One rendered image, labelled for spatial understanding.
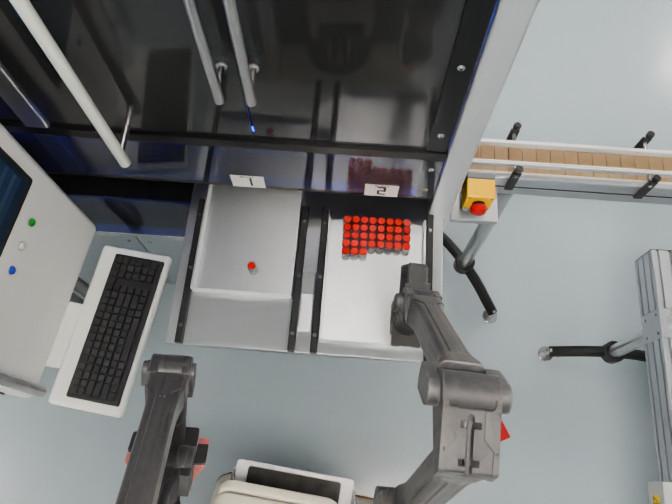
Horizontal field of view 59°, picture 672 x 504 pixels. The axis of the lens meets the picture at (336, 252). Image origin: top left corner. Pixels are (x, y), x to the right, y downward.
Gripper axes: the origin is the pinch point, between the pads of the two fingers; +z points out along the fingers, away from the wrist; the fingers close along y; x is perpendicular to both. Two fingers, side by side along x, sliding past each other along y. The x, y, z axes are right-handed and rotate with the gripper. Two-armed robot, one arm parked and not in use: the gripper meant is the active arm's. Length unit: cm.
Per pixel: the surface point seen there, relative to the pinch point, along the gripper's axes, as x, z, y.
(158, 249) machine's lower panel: 78, 56, 35
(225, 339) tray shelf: 43.1, 14.7, -2.2
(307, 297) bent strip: 23.4, 14.6, 10.4
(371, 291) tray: 6.9, 14.5, 13.4
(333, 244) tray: 17.9, 14.9, 25.8
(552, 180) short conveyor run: -40, 10, 47
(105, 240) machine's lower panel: 95, 52, 35
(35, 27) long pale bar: 66, -59, 30
